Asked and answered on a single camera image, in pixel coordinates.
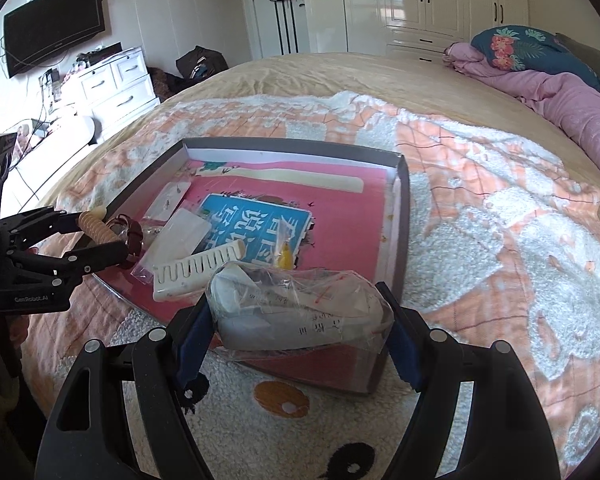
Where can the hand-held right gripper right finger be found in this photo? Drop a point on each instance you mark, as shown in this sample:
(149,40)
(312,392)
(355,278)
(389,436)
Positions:
(405,347)

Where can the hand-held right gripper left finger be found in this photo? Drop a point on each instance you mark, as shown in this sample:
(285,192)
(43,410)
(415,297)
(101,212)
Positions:
(195,342)

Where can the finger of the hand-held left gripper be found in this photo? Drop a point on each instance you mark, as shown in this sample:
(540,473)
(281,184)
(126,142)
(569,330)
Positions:
(80,262)
(45,222)

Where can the clear bag with white paper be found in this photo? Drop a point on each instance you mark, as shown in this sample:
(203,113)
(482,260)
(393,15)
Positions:
(290,320)

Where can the white card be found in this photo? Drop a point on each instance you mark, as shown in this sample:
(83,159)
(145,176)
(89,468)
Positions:
(182,235)

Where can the yellow hair clip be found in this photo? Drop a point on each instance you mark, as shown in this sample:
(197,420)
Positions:
(285,257)

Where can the grey shallow box pink lining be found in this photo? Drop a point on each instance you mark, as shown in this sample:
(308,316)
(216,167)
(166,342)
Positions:
(350,220)

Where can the cream comb hair clip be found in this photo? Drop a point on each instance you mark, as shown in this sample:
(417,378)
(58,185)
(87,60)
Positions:
(180,285)

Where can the white bench seat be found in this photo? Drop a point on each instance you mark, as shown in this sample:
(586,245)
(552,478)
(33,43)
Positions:
(55,145)

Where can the earrings on clear card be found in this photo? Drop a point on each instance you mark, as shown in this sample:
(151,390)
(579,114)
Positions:
(167,202)

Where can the white drawer dresser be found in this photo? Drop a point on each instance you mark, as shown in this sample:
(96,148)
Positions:
(115,90)

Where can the orange white plush blanket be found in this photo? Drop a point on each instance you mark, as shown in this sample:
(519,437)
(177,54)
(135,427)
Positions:
(480,210)

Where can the dark patterned cloth pile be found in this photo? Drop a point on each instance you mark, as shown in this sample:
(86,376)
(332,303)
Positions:
(162,85)

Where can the dark bag on floor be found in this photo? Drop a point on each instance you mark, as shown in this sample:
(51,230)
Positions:
(202,62)

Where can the bed with beige bedspread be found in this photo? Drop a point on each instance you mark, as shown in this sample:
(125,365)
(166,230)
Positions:
(355,72)

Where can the pink quilt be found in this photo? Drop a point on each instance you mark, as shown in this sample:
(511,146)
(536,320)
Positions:
(570,100)

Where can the dark floral pillow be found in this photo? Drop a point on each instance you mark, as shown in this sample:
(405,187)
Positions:
(525,47)

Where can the white wardrobe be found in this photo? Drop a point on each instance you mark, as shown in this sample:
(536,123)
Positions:
(420,5)

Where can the black wall television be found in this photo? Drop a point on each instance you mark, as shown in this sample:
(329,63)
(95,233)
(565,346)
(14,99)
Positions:
(55,25)

